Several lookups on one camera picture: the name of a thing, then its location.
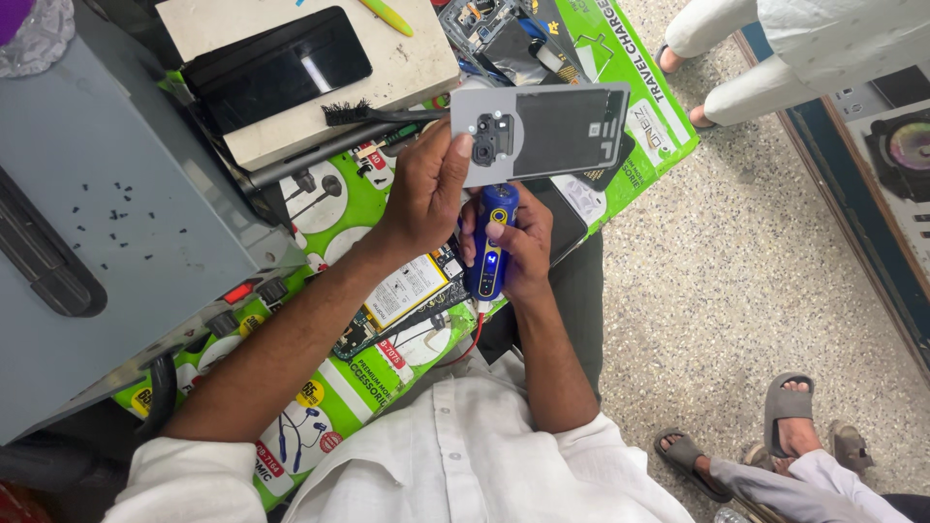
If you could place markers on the blue electric screwdriver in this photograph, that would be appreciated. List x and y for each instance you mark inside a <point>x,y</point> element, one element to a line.
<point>491,272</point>

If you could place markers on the person's right hand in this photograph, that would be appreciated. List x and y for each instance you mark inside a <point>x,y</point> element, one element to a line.
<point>529,250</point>

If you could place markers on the person's dark trousers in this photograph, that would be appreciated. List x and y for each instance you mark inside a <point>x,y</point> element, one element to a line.
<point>578,319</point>

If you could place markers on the brown shoe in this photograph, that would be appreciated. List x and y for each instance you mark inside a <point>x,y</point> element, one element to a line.
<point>851,447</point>

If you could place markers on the dismantled phone frame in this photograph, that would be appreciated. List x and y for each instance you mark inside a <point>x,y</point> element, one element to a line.
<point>501,36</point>

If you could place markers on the person's white shirt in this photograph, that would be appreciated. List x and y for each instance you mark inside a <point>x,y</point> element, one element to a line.
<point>465,465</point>

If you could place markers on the grey repair machine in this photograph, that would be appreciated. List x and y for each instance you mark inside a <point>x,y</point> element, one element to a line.
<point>109,181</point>

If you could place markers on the dark grey metal slab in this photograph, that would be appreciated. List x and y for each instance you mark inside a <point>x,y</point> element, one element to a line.
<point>320,156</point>

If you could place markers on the white work block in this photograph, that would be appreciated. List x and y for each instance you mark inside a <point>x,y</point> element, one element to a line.
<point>407,72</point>

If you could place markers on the yellow-green pen tool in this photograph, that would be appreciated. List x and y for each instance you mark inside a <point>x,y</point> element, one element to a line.
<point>389,16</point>

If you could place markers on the black phone screen panel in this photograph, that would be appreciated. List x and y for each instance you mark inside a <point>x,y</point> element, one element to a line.
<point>570,218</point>

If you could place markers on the clear glass bowl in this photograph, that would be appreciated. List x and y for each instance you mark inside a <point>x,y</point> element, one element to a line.
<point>40,40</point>

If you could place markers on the black cleaning brush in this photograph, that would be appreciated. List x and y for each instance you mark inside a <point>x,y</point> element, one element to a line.
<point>378,114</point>

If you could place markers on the purple object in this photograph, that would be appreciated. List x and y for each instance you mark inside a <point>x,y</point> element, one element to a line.
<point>13,18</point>

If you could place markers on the opened phone with battery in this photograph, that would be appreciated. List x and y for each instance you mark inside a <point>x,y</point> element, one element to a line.
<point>410,287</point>

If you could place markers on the person's left hand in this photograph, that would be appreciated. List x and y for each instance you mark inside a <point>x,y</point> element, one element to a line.
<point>418,196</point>

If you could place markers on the black smartphone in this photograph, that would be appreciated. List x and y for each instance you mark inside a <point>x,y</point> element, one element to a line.
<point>276,69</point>

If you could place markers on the grey phone back cover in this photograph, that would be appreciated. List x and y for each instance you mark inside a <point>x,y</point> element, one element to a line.
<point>559,131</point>

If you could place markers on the scatter of small black screws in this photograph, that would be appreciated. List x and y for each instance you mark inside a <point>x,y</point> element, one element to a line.
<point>120,214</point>

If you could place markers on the green printed poster mat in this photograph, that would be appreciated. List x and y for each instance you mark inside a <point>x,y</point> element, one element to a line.
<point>363,385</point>

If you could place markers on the glass display counter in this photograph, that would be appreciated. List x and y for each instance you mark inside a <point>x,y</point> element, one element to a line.
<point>872,203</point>

